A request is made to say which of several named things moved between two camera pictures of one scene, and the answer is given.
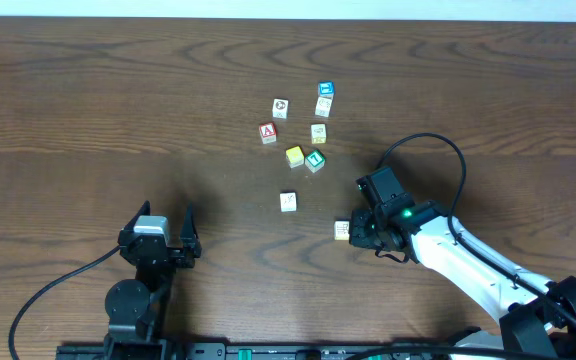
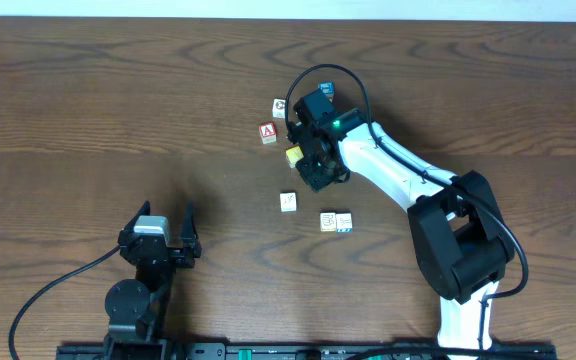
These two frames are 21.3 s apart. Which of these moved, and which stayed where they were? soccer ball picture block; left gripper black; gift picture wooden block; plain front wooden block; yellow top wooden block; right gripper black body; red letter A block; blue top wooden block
Moved: gift picture wooden block; right gripper black body
Stayed: left gripper black; blue top wooden block; red letter A block; plain front wooden block; yellow top wooden block; soccer ball picture block
